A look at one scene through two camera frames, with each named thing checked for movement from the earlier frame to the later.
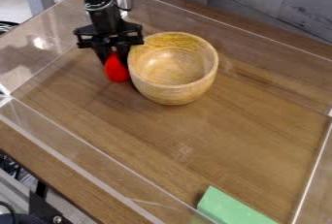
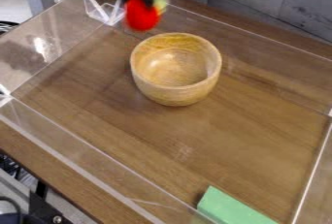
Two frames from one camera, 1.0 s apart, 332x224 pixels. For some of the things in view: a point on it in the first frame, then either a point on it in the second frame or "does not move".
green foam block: [230, 210] does not move
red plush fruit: [115, 68] to [144, 17]
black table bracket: [41, 208] does not move
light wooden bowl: [172, 67] does not move
